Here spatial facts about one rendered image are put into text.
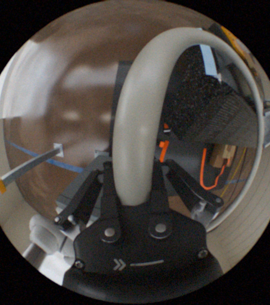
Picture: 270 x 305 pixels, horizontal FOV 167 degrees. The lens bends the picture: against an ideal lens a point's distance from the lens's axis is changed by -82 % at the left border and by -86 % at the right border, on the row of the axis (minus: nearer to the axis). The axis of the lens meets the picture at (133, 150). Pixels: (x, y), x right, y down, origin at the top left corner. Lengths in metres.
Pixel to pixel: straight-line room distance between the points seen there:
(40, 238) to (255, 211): 6.06
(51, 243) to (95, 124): 1.13
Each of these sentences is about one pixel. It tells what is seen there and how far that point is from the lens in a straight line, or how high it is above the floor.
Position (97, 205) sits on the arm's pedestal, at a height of 0.72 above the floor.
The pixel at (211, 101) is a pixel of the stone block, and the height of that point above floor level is 0.78.
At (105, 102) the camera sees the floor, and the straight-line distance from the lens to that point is 1.11.
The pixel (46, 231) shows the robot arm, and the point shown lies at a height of 0.99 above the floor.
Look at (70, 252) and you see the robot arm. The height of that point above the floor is 1.02.
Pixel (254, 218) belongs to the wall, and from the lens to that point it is 5.95.
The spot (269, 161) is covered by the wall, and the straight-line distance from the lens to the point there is 5.59.
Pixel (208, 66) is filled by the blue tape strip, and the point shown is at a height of 0.82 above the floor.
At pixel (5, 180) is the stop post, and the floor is 0.96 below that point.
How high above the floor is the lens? 1.03
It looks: 73 degrees down
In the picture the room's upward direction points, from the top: 178 degrees counter-clockwise
